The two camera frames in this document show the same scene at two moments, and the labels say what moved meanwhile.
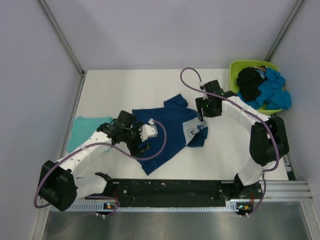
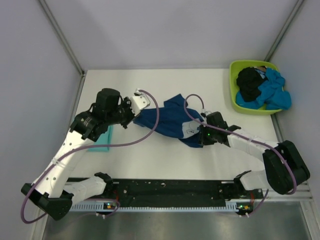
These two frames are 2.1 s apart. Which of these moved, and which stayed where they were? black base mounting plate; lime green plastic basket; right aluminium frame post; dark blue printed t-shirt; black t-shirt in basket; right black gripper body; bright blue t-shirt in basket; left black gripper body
Moved: right black gripper body; left black gripper body; dark blue printed t-shirt
Stayed: black base mounting plate; bright blue t-shirt in basket; black t-shirt in basket; lime green plastic basket; right aluminium frame post
